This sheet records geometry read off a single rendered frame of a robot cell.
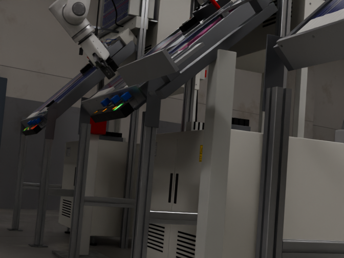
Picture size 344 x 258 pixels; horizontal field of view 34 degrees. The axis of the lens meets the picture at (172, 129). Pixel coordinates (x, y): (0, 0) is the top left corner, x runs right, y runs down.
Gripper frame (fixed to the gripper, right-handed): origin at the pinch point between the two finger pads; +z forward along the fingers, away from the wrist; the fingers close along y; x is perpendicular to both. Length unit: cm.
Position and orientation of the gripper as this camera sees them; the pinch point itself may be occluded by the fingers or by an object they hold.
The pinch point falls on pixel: (112, 71)
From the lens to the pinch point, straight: 207.9
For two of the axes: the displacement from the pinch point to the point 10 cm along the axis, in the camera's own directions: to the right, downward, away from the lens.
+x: 8.0, -5.4, -2.6
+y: -0.7, 3.5, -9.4
